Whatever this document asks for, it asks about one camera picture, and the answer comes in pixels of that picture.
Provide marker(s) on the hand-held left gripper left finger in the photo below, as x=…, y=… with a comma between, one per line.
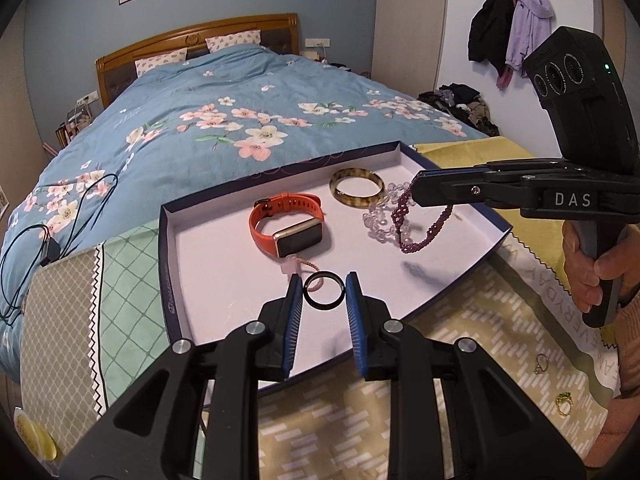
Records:
x=294, y=327

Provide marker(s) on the person's right forearm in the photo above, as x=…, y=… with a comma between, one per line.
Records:
x=625, y=385

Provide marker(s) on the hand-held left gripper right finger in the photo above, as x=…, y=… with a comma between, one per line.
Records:
x=356, y=325

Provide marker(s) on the white dotted pillow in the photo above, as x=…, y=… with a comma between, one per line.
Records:
x=160, y=61
x=234, y=40

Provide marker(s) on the plastic cup with yellow drink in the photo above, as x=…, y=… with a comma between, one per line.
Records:
x=32, y=435

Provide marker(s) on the dark blue shallow box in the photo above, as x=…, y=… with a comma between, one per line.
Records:
x=225, y=270

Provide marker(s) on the beige wardrobe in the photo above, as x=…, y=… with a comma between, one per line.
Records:
x=410, y=25

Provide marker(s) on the orange smartwatch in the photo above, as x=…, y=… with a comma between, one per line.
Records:
x=280, y=220

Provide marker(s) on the wooden bed headboard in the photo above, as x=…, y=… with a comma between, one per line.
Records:
x=200, y=40

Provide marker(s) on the black jacket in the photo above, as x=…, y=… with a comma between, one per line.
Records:
x=492, y=25

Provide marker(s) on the grey green lattice cloth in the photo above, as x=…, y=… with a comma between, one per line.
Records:
x=125, y=310

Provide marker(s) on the black power adapter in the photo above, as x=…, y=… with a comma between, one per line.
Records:
x=50, y=253

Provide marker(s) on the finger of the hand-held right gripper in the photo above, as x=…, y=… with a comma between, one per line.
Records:
x=450, y=192
x=510, y=165

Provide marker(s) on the cluster of bedside bottles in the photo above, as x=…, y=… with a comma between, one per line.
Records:
x=70, y=127

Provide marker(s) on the white wall socket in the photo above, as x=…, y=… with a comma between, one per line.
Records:
x=86, y=98
x=317, y=41

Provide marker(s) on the bed with blue floral duvet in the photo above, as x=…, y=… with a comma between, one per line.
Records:
x=200, y=125

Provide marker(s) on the dark pile of clothes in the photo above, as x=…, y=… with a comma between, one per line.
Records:
x=460, y=102

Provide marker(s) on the amber bangle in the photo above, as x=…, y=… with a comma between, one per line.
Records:
x=350, y=202

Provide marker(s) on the purple jacket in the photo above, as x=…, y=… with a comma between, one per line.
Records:
x=530, y=20

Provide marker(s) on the person's right hand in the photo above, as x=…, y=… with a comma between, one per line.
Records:
x=575, y=270

